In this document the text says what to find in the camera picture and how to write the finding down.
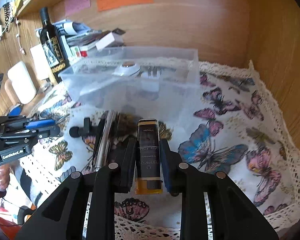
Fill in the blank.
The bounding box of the black and amber lighter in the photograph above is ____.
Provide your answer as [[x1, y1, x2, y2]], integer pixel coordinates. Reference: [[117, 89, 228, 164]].
[[135, 119, 162, 194]]

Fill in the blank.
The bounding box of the person's hand on handle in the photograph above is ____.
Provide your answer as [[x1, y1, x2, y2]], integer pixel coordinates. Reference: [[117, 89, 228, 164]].
[[0, 164, 10, 190]]

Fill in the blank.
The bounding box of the black clip microphone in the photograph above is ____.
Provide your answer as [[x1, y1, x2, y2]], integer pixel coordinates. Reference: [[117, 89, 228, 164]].
[[69, 118, 99, 138]]

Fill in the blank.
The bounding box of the white rounded device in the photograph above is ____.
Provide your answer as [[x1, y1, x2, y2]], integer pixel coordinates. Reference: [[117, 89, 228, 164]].
[[5, 61, 37, 105]]

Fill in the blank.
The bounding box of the white card behind bottle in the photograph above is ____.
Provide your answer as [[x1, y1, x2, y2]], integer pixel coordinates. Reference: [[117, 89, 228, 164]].
[[30, 44, 50, 80]]

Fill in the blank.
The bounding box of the silver metal pen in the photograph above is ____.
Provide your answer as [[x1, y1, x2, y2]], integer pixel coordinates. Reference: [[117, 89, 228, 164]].
[[94, 111, 117, 171]]

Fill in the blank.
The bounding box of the dark wine bottle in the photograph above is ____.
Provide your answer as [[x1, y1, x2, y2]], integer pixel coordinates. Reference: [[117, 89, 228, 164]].
[[39, 7, 70, 83]]

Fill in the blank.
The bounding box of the dark dried flower clump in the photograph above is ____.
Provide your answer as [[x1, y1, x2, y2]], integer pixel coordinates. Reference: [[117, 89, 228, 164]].
[[115, 113, 141, 142]]

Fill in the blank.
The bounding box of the butterfly print lace tablecloth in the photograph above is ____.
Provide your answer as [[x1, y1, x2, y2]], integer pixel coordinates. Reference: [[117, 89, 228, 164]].
[[13, 62, 300, 232]]

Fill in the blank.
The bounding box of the stack of books and magazines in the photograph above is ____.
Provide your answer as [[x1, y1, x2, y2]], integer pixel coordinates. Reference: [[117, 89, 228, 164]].
[[35, 18, 126, 57]]

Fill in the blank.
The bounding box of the white rotary cutter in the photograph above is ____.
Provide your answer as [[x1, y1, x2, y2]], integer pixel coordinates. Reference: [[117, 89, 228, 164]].
[[112, 61, 141, 76]]

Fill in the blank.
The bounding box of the clear plastic storage box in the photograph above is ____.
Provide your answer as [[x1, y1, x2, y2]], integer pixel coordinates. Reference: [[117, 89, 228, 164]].
[[59, 46, 199, 120]]

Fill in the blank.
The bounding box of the small white box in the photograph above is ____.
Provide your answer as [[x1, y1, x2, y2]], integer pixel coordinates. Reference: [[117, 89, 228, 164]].
[[95, 32, 124, 50]]

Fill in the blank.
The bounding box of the white plug adapter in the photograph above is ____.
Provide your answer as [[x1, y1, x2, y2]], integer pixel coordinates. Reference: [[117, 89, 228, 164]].
[[140, 67, 161, 93]]

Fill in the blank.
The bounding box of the pink sticky note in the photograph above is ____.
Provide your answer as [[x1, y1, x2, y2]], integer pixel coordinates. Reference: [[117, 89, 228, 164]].
[[64, 0, 90, 16]]

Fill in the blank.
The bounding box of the white charging cable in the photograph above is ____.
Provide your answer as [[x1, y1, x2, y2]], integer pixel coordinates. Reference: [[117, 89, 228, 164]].
[[14, 17, 26, 55]]

